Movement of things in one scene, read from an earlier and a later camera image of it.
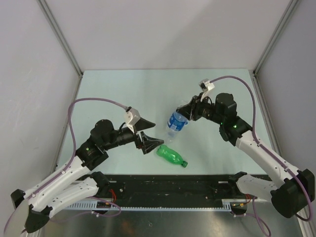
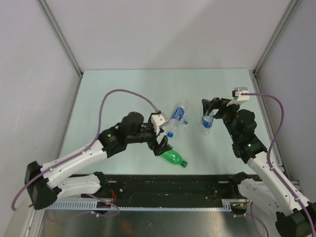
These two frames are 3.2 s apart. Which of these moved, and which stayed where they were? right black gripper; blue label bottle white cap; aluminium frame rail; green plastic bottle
Moved: right black gripper; blue label bottle white cap
Stayed: green plastic bottle; aluminium frame rail
